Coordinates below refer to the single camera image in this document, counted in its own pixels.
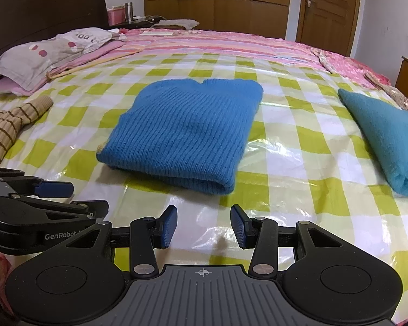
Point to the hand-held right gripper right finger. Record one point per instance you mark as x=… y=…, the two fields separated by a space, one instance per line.
x=238 y=227

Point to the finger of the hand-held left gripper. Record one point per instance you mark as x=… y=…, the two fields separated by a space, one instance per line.
x=54 y=189
x=80 y=209

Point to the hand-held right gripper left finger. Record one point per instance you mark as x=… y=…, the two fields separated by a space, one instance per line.
x=168 y=227

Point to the blue knit sweater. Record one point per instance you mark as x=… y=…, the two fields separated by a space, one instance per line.
x=187 y=129

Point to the beige brown striped sweater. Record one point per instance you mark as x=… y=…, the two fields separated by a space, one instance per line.
x=6 y=129

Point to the green white checked plastic sheet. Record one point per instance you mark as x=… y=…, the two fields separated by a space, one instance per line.
x=309 y=163

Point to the grey pillow with pink dots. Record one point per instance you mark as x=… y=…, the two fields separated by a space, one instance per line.
x=47 y=54

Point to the teal folded sweater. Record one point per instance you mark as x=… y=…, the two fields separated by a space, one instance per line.
x=384 y=135

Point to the dark wooden headboard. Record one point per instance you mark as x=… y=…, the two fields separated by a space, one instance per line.
x=37 y=10

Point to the pink striped bed sheet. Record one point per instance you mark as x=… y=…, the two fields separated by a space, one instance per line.
x=231 y=46

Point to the pink tissue box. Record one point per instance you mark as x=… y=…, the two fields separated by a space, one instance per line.
x=115 y=16

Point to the metal thermos cup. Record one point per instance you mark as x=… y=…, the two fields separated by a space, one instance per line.
x=128 y=11

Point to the pink floral quilt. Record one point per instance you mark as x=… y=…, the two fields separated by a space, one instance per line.
x=346 y=64

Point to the grey cloth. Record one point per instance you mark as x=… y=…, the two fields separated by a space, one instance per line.
x=178 y=24

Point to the beige patterned cloth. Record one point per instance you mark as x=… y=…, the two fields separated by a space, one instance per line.
x=404 y=100

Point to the wooden wardrobe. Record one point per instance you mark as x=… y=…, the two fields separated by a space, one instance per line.
x=217 y=3

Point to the wooden door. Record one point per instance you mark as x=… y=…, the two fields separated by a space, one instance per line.
x=329 y=10

